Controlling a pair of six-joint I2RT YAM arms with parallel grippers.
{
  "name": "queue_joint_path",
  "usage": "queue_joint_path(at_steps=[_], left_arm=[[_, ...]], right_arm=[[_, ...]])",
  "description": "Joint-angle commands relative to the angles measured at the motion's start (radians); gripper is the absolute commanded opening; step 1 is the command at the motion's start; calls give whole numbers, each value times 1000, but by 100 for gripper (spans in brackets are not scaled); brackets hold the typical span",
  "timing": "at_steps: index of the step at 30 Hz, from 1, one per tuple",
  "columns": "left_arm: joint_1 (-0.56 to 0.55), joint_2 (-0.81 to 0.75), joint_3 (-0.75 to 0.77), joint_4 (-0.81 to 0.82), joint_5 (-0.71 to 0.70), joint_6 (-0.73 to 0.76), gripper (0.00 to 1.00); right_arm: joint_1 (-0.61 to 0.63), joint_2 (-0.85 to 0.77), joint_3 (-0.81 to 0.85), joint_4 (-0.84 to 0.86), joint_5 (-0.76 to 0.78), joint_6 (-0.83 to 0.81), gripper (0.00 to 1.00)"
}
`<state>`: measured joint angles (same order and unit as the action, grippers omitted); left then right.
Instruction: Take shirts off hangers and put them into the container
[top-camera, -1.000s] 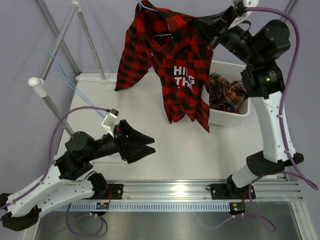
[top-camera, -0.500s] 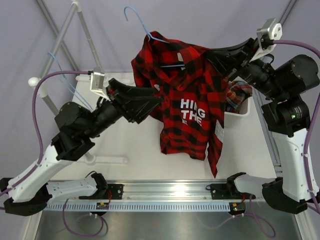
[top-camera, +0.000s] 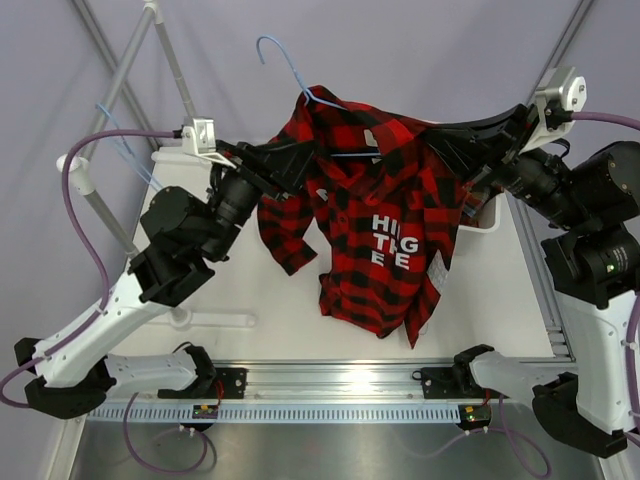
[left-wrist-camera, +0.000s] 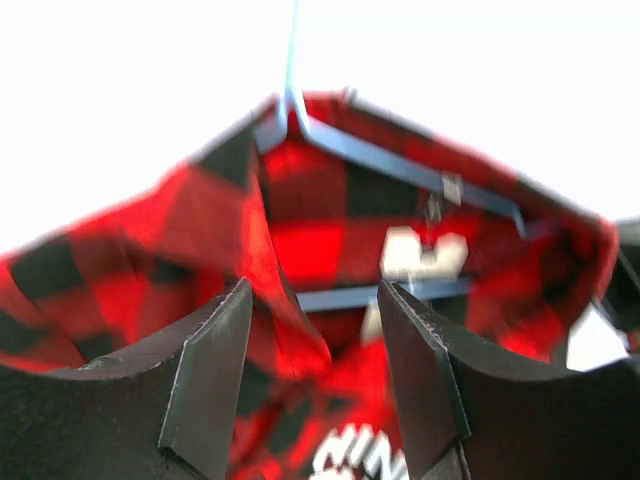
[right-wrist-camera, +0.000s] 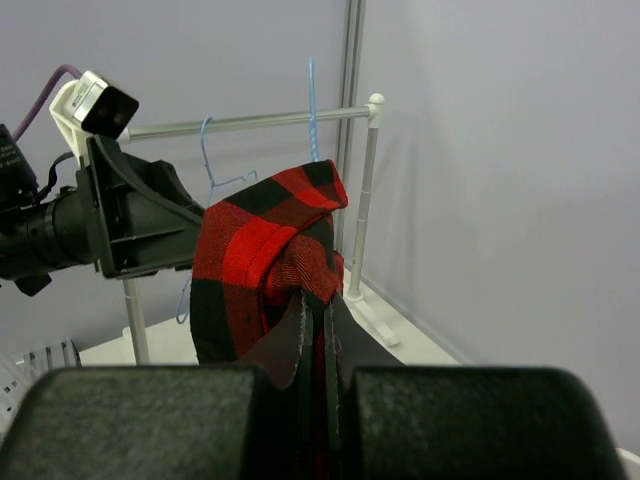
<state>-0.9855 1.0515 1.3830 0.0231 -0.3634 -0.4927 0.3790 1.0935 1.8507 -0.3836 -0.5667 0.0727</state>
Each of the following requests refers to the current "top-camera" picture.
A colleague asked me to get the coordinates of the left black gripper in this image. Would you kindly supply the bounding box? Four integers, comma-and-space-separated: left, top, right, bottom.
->
201, 140, 318, 262

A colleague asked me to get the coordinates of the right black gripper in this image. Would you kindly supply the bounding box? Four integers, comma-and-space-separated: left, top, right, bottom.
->
422, 105, 594, 234

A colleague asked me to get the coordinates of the blue hanger with red shirt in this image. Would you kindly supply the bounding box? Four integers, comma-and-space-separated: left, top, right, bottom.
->
255, 35, 380, 158

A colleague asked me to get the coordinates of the red black plaid shirt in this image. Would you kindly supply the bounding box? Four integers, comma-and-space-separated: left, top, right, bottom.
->
257, 85, 468, 345

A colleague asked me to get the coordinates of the light blue wire hanger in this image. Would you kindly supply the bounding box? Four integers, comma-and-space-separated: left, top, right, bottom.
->
95, 103, 162, 191

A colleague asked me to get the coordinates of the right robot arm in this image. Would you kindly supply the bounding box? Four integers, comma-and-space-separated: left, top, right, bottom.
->
425, 102, 639, 458

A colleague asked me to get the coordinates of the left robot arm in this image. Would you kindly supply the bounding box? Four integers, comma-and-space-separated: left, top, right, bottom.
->
14, 140, 315, 420

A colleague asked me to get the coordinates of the white plastic bin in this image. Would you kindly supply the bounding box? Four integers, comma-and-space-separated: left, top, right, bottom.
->
459, 193, 505, 234

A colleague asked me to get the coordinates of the white clothes rack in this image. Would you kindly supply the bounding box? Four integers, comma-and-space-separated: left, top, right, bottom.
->
55, 0, 259, 331

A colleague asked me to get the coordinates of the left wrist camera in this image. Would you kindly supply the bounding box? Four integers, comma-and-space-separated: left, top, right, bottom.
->
181, 117, 231, 166

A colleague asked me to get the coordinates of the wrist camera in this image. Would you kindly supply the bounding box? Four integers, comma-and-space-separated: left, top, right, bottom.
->
520, 66, 587, 153
181, 117, 231, 166

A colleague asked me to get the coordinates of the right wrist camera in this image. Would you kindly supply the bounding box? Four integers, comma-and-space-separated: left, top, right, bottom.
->
520, 66, 587, 153

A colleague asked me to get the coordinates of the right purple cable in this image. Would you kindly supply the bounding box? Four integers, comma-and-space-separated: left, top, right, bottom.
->
569, 112, 640, 426

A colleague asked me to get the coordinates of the purple cable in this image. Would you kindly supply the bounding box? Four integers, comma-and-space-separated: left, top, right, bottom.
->
0, 128, 184, 411
569, 112, 640, 426

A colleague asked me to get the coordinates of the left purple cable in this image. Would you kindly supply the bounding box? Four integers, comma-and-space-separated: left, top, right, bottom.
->
0, 128, 184, 411

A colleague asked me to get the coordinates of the aluminium mounting rail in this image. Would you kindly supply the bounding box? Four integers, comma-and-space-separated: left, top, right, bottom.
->
99, 357, 576, 401

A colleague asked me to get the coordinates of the white slotted cable duct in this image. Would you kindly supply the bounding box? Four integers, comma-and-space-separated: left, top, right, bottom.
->
88, 402, 461, 424

